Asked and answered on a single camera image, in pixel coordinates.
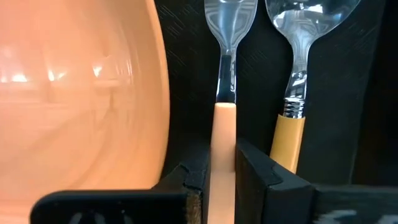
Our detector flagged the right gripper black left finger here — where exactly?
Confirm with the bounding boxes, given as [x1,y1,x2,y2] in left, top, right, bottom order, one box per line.
[29,142,211,224]

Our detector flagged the peach plastic plate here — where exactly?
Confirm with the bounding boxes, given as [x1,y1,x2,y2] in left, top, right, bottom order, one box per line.
[0,0,171,224]

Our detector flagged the peach-handled spoon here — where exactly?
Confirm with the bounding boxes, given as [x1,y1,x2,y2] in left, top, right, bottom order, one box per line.
[203,0,259,224]

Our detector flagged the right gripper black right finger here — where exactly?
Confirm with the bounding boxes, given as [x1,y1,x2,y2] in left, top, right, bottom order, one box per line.
[235,138,398,224]

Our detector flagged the black tray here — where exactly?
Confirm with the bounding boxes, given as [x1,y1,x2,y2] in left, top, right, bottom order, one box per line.
[154,0,398,189]

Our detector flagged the spoon with yellow handle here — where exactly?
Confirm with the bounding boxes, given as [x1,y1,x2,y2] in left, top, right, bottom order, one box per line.
[264,0,362,174]

